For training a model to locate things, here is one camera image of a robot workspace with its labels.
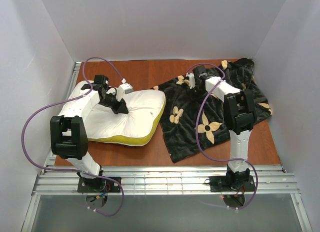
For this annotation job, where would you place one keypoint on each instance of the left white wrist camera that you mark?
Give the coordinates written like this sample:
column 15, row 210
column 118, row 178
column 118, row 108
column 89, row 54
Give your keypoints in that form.
column 123, row 89

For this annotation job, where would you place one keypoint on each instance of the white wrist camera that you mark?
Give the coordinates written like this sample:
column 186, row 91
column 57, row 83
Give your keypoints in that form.
column 123, row 89
column 191, row 78

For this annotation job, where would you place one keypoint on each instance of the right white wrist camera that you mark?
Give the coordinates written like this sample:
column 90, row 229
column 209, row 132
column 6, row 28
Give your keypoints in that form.
column 191, row 78

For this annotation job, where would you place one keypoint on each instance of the aluminium rail frame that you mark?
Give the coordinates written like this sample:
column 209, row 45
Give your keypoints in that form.
column 161, row 196

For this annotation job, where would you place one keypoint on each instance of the black floral plush pillowcase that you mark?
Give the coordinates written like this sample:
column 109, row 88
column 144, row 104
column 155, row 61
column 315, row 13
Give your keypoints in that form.
column 193, row 120

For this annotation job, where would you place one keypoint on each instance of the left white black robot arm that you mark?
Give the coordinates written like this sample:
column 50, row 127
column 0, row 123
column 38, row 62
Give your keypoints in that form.
column 69, row 139

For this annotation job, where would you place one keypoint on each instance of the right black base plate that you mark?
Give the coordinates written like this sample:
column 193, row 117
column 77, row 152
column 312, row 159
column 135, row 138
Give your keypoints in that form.
column 221, row 184

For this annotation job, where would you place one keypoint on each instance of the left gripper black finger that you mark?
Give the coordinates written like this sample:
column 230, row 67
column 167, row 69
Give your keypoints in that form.
column 117, row 109
column 122, row 107

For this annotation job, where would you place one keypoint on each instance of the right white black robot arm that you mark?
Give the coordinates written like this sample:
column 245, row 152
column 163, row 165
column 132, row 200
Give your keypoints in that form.
column 239, row 113

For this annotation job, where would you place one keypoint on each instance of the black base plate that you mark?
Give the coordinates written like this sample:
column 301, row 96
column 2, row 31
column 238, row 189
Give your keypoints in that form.
column 96, row 185
column 221, row 184

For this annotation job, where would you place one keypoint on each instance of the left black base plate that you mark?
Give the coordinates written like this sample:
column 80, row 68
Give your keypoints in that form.
column 96, row 185

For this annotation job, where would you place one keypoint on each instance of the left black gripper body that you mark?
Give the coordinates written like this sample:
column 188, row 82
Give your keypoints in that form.
column 116, row 104

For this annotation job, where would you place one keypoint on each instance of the white pillow with yellow edge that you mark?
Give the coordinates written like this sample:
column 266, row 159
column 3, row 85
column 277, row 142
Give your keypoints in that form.
column 135, row 128

